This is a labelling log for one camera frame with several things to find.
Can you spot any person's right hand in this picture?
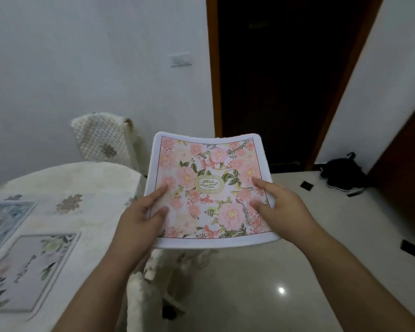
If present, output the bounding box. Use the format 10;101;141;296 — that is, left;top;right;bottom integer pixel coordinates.
250;177;321;245

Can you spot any person's left hand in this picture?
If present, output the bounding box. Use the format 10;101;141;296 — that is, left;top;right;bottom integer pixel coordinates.
112;185;169;271

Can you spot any pink floral square cloth mat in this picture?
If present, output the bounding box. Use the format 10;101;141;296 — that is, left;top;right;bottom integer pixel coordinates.
143;132;281;249

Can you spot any person's right forearm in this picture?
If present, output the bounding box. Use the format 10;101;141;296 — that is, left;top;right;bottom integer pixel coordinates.
290;223;415;332

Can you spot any person's left forearm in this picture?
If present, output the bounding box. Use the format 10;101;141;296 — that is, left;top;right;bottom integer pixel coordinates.
51;252;150;332

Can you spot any white embroidered tablecloth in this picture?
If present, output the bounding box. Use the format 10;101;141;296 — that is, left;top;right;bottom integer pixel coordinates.
0;162;148;332

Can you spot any pair of black shoes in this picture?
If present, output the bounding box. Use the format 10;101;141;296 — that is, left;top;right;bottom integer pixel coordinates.
319;152;369;191

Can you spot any chair with white quilted cover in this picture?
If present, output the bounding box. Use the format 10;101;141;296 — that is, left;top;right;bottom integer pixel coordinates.
71;112;141;173

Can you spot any white floral cloth mat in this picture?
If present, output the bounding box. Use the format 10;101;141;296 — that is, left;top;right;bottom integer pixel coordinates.
0;232;81;314

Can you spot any dark brown wooden door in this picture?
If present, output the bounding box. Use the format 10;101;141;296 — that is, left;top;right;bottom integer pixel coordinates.
367;93;415;254

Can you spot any blue floral cloth mat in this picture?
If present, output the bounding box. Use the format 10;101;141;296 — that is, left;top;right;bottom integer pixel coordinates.
0;200;37;260

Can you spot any brown wooden door frame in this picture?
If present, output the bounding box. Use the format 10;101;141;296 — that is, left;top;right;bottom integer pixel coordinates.
206;0;385;171

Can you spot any white wall light switch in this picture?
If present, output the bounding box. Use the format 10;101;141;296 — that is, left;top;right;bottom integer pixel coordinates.
168;52;193;68

